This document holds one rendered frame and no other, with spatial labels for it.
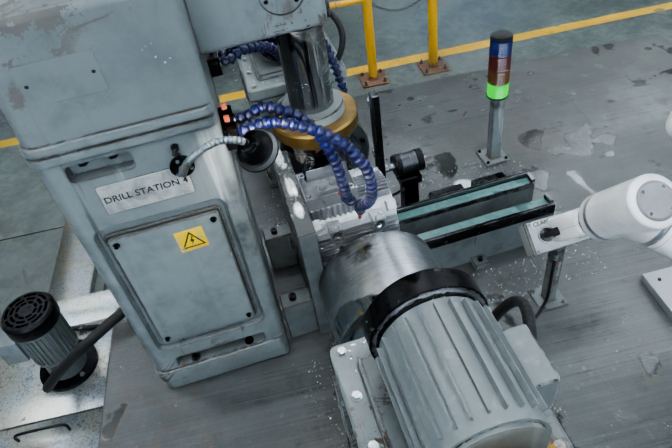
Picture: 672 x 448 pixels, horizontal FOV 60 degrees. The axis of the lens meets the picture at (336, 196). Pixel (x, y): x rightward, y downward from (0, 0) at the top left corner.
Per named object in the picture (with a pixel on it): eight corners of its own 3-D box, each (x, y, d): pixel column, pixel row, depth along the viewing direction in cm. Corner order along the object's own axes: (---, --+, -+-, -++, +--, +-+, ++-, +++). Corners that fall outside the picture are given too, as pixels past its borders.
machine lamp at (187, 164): (178, 221, 90) (151, 158, 82) (173, 177, 98) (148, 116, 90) (290, 190, 92) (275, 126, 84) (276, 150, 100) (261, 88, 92)
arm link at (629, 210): (646, 208, 98) (597, 181, 99) (699, 193, 85) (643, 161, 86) (626, 251, 96) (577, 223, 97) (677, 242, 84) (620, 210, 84)
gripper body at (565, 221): (621, 188, 101) (589, 200, 112) (568, 204, 100) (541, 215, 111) (637, 229, 100) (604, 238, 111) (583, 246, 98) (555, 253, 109)
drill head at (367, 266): (372, 465, 106) (359, 396, 90) (322, 310, 133) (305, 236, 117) (498, 422, 109) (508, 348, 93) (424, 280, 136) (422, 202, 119)
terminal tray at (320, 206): (310, 225, 132) (305, 202, 127) (300, 196, 139) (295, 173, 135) (361, 211, 133) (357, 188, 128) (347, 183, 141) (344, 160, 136)
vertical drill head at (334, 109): (292, 202, 121) (237, -30, 88) (275, 152, 134) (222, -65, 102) (374, 179, 123) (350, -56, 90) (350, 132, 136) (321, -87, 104)
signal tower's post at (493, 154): (486, 167, 180) (494, 44, 152) (475, 152, 186) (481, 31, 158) (510, 160, 181) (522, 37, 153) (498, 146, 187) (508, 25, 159)
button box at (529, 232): (527, 258, 126) (537, 255, 121) (516, 226, 127) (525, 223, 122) (598, 236, 128) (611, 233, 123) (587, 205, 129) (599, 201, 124)
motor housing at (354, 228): (324, 282, 139) (312, 226, 126) (306, 229, 153) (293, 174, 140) (403, 258, 141) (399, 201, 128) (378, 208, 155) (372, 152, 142)
